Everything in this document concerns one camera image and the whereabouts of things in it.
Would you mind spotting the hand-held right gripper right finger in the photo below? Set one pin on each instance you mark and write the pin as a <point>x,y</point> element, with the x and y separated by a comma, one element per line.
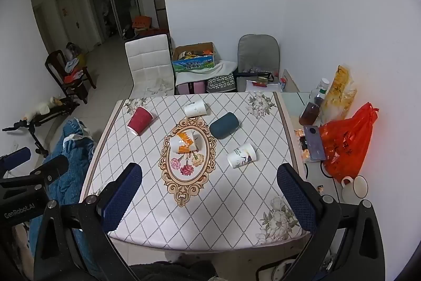
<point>296,198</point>

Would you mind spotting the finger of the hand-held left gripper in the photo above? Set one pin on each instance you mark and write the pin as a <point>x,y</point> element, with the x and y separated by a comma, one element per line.
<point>52,167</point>
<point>16,157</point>

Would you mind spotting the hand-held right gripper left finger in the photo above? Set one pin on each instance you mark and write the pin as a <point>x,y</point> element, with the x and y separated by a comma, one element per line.
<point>121,198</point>

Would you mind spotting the white cup with dark print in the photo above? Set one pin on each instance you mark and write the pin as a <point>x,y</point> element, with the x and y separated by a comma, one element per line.
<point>240,156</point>

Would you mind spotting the red paper cup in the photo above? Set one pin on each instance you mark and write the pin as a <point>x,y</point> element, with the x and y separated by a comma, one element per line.
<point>139,120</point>

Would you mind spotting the orange and white paper cup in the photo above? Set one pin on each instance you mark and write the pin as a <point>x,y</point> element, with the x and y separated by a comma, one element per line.
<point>184,142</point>

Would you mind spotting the dark teal cup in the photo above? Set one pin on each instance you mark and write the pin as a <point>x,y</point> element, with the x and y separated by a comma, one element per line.
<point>224,125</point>

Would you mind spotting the plain white paper cup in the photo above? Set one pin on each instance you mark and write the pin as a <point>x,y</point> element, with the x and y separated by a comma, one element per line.
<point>194,108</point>

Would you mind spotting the black tripod stand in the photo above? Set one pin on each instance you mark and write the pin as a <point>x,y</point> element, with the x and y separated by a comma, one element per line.
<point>34,133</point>

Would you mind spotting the grey smartphone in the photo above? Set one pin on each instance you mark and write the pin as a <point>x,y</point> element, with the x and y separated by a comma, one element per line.
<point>315,142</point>

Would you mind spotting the white enamel mug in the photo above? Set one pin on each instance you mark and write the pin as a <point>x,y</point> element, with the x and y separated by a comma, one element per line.
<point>358,186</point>

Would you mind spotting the floral diamond pattern tablecloth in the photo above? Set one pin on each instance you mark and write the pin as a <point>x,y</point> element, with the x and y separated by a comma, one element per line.
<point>230,198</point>

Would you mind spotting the orange plastic bag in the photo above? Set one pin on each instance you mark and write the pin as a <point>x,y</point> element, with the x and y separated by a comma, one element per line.
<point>348,144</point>

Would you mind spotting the amber glass jar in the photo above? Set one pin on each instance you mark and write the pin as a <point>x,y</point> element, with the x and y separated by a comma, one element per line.
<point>309,114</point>

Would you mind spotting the person's dark clothing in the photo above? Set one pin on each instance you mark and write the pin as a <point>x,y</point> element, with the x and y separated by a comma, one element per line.
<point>174,271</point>

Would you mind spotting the clothes pile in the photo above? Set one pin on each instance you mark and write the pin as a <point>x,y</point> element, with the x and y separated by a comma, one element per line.
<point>73,68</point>

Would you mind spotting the dark wooden chair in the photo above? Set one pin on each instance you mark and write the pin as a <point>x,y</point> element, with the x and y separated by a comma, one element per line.
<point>54,62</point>

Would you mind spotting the clear bottle with white cap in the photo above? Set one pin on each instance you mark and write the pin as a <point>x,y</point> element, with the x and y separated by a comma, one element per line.
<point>320,90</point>

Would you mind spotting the yellow snack packet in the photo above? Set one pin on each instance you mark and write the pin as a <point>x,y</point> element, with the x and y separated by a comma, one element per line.
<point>340,93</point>

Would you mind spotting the small red and white carton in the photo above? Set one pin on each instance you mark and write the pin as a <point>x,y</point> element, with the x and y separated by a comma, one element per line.
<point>282,84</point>

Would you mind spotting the light wooden board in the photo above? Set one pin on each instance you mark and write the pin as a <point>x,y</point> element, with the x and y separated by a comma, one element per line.
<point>291,82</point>

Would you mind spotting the pink case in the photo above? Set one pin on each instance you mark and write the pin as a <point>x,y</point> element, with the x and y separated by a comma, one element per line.
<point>190,87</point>

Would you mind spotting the black folded umbrella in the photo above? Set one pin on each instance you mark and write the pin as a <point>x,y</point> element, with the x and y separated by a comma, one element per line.
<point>251,74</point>

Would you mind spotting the black and white patterned bag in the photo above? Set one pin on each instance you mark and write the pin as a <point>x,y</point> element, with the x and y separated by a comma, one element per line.
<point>221,84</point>

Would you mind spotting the white padded chair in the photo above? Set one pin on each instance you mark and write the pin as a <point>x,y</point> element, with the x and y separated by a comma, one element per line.
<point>149,62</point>

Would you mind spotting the wooden door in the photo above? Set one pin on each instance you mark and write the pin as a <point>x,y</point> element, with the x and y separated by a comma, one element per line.
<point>70,21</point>

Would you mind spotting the white cloth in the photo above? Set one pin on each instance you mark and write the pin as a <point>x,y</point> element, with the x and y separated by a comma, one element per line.
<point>223,67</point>

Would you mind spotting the grey cushioned chair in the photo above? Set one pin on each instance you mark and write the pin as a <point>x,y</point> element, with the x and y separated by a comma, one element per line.
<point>258,52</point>

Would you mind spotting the cardboard box with snacks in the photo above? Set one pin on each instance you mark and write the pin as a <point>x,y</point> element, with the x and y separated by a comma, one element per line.
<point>194,65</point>

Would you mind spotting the orange crate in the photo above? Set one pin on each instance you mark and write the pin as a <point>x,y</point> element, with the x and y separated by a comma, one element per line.
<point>142,22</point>

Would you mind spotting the sliding glass door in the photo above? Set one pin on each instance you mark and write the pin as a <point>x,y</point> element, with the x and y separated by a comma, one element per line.
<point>113,4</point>

